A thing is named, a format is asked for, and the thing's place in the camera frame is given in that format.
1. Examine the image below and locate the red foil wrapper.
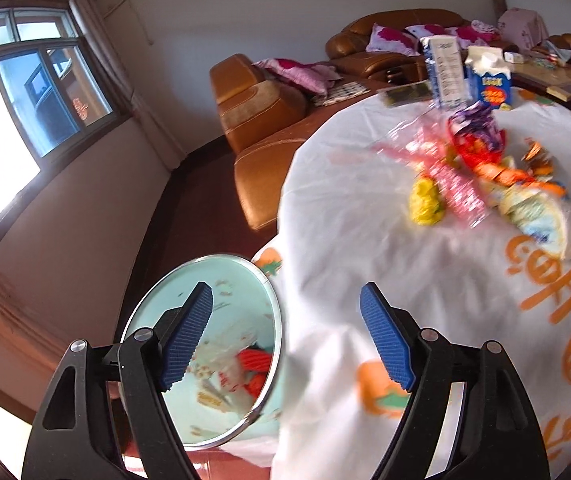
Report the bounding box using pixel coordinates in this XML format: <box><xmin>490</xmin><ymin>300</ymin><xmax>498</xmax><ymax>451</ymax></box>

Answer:
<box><xmin>458</xmin><ymin>130</ymin><xmax>509</xmax><ymax>166</ymax></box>

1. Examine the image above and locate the purple snack wrapper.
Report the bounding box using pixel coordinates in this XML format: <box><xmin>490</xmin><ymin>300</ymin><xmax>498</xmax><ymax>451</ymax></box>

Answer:
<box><xmin>448</xmin><ymin>100</ymin><xmax>506</xmax><ymax>146</ymax></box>

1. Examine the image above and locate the clear red print plastic bag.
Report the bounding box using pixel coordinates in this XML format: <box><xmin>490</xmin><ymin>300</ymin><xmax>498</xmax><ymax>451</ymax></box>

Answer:
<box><xmin>373</xmin><ymin>120</ymin><xmax>491</xmax><ymax>231</ymax></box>

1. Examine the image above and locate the pink garment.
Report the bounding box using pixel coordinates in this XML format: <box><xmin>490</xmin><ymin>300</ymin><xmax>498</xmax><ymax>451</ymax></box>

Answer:
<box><xmin>497</xmin><ymin>7</ymin><xmax>550</xmax><ymax>53</ymax></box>

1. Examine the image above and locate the dark snack packet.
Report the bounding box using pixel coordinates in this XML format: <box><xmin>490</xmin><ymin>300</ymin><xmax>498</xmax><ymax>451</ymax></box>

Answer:
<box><xmin>378</xmin><ymin>81</ymin><xmax>433</xmax><ymax>108</ymax></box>

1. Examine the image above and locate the blue gable top carton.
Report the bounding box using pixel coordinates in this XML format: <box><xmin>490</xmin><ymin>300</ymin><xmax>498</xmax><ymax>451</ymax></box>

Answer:
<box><xmin>465</xmin><ymin>46</ymin><xmax>513</xmax><ymax>111</ymax></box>

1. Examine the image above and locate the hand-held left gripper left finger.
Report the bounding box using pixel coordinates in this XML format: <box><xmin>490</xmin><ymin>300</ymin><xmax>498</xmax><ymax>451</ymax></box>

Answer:
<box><xmin>21</xmin><ymin>281</ymin><xmax>214</xmax><ymax>480</ymax></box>

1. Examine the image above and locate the white orange print tablecloth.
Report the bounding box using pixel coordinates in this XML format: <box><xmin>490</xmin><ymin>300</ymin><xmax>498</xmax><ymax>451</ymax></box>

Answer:
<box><xmin>252</xmin><ymin>87</ymin><xmax>571</xmax><ymax>480</ymax></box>

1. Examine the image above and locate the tied beige curtain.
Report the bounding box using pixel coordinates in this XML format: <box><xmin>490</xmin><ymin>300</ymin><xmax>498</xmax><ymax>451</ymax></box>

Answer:
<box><xmin>0</xmin><ymin>252</ymin><xmax>81</xmax><ymax>376</ymax></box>

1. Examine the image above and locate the yellow plastic bag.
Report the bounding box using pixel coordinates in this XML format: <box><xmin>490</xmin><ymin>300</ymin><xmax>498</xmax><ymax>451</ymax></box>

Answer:
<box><xmin>409</xmin><ymin>175</ymin><xmax>449</xmax><ymax>226</ymax></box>

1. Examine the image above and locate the brown leather chaise sofa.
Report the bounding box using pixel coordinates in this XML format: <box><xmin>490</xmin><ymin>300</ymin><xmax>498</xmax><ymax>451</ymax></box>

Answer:
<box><xmin>209</xmin><ymin>53</ymin><xmax>381</xmax><ymax>233</ymax></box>

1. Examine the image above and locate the pink floral cloth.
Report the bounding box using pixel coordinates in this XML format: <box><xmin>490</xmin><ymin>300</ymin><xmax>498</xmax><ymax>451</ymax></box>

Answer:
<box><xmin>470</xmin><ymin>19</ymin><xmax>501</xmax><ymax>41</ymax></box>

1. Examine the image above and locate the orange snack wrapper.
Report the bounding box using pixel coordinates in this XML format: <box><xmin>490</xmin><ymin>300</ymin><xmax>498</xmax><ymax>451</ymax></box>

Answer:
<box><xmin>480</xmin><ymin>140</ymin><xmax>566</xmax><ymax>198</ymax></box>

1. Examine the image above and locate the checkered cloth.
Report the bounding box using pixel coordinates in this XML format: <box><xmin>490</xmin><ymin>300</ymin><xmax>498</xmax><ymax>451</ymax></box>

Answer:
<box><xmin>323</xmin><ymin>81</ymin><xmax>372</xmax><ymax>107</ymax></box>

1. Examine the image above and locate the tall white blue carton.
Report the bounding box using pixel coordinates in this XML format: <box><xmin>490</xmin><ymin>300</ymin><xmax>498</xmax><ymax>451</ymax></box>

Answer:
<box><xmin>420</xmin><ymin>35</ymin><xmax>469</xmax><ymax>111</ymax></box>

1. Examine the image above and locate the white crumpled wrapper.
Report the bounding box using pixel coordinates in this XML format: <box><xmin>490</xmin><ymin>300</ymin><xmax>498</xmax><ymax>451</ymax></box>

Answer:
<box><xmin>498</xmin><ymin>187</ymin><xmax>571</xmax><ymax>261</ymax></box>

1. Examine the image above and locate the red plastic wrapper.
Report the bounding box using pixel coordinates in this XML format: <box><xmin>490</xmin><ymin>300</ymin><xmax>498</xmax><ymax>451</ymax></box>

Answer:
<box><xmin>238</xmin><ymin>349</ymin><xmax>273</xmax><ymax>401</ymax></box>

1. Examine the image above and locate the sliding glass window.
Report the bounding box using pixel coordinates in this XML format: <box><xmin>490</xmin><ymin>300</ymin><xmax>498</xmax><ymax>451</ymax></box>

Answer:
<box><xmin>0</xmin><ymin>7</ymin><xmax>133</xmax><ymax>246</ymax></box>

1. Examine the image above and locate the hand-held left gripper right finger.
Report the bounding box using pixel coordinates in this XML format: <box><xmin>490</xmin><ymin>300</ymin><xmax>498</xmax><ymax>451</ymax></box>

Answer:
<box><xmin>359</xmin><ymin>282</ymin><xmax>551</xmax><ymax>480</ymax></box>

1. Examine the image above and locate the dark wooden coffee table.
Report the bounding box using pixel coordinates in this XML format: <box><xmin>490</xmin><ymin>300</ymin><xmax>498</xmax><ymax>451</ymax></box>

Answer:
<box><xmin>508</xmin><ymin>52</ymin><xmax>571</xmax><ymax>126</ymax></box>

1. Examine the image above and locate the brown leather armchair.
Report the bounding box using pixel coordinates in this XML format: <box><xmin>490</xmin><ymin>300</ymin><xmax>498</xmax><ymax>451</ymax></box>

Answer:
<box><xmin>533</xmin><ymin>33</ymin><xmax>571</xmax><ymax>81</ymax></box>

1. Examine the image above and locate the light green cartoon print bin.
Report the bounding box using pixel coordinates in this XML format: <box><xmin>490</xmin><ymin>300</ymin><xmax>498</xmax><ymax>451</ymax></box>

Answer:
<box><xmin>118</xmin><ymin>255</ymin><xmax>289</xmax><ymax>451</ymax></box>

